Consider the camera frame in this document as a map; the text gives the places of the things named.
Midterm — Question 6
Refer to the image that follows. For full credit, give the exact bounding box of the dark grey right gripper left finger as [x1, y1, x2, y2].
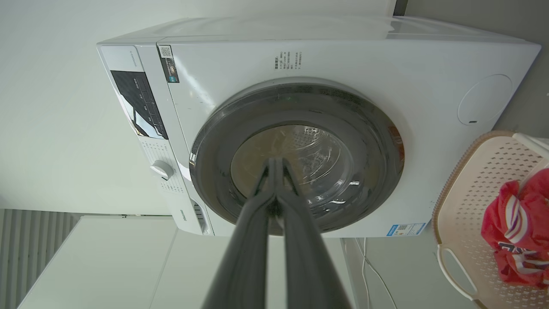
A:
[202, 157, 276, 309]

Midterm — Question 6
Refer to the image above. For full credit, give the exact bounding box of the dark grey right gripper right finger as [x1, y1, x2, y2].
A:
[275, 157, 352, 309]

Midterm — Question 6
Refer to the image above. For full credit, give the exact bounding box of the round dark washing machine door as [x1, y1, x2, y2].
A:
[189, 82, 405, 236]

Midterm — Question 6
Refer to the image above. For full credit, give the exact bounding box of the white front-load washing machine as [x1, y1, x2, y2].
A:
[97, 16, 542, 239]

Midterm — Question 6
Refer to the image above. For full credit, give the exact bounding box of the white control knob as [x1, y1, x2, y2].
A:
[150, 160, 175, 180]

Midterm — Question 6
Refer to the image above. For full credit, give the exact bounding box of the white cabinet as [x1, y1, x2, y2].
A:
[17, 215, 356, 309]

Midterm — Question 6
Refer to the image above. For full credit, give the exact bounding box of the beige perforated laundry basket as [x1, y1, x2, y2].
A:
[432, 130, 549, 309]

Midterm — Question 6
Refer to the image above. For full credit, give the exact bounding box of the red striped garment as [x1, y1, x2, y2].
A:
[480, 168, 549, 288]

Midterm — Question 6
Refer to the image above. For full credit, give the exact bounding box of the white power cable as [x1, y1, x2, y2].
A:
[355, 237, 398, 309]

